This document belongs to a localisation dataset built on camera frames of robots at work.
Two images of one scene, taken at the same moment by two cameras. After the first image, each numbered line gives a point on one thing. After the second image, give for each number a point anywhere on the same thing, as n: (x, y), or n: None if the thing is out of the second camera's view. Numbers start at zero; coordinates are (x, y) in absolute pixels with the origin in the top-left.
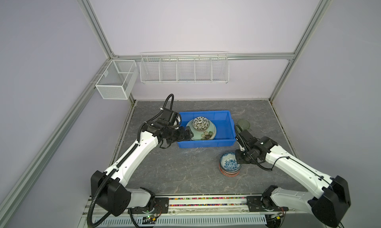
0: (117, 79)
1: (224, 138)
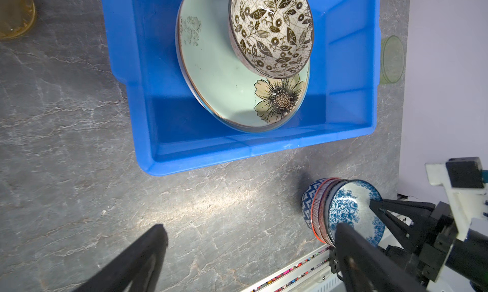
0: None
1: (175, 127)
